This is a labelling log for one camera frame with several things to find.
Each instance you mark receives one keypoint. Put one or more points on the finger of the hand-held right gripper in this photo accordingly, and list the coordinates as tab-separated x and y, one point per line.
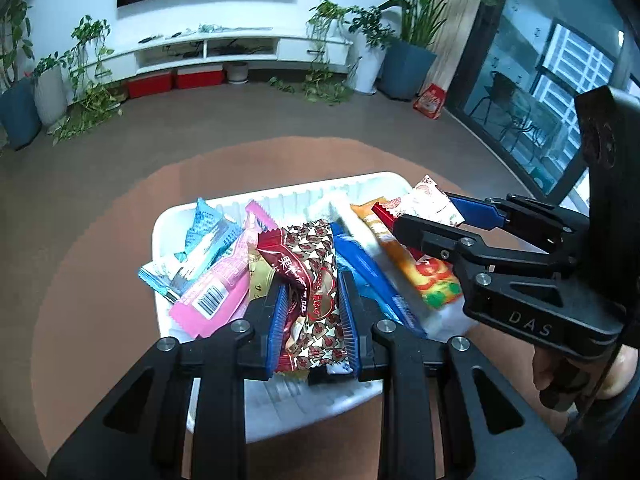
420	232
472	212

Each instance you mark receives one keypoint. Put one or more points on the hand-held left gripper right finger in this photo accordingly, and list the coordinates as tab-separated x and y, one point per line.
347	320

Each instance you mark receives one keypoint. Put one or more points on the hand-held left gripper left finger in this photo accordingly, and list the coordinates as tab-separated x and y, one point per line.
277	330

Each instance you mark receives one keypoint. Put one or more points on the white red-printed snack packet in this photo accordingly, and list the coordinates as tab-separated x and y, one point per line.
425	200

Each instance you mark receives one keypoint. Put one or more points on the orange snack packet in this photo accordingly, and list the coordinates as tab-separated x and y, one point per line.
400	260

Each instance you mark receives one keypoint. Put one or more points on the dark blue snack packet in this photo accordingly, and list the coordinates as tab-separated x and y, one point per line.
370	275

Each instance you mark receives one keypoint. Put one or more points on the black snack packet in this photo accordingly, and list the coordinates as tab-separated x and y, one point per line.
327	374

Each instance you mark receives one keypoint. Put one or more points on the gold snack packet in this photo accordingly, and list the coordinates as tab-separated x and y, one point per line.
260	275

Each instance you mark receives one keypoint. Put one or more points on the dark red patterned snack packet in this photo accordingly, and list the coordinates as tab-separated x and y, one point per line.
312	270

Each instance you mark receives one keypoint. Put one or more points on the long white snack packet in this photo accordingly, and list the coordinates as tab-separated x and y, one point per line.
357	225

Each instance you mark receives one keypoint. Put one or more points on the pink snack packet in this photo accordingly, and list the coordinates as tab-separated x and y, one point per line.
215	290

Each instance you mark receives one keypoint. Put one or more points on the white plastic tray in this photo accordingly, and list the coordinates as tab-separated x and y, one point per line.
280	410

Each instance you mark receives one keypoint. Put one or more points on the teal white snack packet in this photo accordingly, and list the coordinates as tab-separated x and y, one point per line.
162	277

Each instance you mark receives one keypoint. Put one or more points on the light blue snack packet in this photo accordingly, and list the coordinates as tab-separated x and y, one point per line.
205	220

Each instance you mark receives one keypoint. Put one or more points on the person's right hand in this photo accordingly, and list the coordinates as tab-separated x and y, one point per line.
542	367

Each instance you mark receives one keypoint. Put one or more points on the black outdoor chair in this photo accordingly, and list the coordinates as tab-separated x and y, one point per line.
502	97

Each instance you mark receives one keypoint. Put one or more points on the red paper bag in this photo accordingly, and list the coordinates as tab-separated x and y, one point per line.
430	101

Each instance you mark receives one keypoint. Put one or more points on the large-leaf plant in blue pot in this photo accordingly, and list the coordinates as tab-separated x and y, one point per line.
407	70

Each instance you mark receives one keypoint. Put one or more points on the leafy plant in white pot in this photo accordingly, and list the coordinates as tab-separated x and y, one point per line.
367	67

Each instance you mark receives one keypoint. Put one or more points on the thin trailing vine plant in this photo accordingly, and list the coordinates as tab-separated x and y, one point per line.
320	80

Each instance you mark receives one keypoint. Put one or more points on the light wooden slat panel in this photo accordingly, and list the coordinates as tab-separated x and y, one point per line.
457	25

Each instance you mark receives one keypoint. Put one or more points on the white television cabinet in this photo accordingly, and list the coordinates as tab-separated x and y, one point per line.
295	47

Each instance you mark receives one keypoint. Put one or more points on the small white empty pot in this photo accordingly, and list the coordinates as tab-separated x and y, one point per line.
237	72

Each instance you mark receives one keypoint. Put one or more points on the red storage box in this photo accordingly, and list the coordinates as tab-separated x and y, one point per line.
150	85
200	76

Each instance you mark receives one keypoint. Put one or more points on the bushy trailing green plant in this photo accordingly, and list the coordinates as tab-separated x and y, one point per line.
90	100

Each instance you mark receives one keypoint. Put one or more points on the small plant in grey pot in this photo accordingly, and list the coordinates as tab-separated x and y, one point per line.
50	95

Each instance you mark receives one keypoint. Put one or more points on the tall plant in blue pot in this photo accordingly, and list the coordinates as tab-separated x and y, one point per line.
17	110

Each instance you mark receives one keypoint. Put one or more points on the black window frame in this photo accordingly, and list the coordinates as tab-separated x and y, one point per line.
487	50

